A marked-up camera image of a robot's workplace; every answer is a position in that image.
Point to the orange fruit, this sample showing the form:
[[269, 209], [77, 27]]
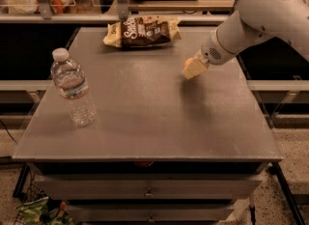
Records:
[[187, 62]]

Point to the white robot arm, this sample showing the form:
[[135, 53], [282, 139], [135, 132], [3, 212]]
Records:
[[254, 22]]

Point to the brown chip bag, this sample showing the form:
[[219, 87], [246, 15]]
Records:
[[143, 31]]

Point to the green snack bag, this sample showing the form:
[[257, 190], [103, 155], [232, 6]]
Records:
[[38, 213]]

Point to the clear plastic water bottle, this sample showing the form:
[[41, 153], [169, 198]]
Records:
[[70, 81]]

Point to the upper grey drawer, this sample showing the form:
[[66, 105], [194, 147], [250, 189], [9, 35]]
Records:
[[99, 187]]

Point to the grey drawer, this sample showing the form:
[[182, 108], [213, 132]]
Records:
[[99, 187], [149, 212]]

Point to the lower grey drawer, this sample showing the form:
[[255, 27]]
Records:
[[149, 212]]

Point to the black wire basket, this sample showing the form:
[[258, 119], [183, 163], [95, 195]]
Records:
[[25, 190]]

